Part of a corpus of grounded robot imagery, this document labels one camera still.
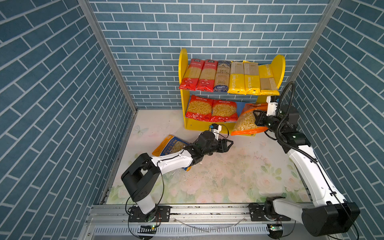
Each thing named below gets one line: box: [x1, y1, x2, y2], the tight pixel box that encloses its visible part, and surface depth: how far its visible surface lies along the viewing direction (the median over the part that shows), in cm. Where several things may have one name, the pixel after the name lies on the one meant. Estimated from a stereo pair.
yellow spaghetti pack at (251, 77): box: [243, 60, 261, 95], surface depth 78 cm
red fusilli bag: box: [185, 95, 214, 122], surface depth 98 cm
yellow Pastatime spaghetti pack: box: [227, 61, 247, 95], surface depth 78 cm
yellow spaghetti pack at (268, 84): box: [258, 64, 280, 96], surface depth 77 cm
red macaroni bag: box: [210, 99, 238, 123], surface depth 97 cm
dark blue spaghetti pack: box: [213, 60, 231, 92], surface depth 79 cm
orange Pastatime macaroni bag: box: [230, 103, 269, 136], surface depth 76 cm
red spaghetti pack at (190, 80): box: [179, 58, 205, 91], surface depth 80 cm
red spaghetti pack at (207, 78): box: [195, 59, 218, 93], surface depth 80 cm
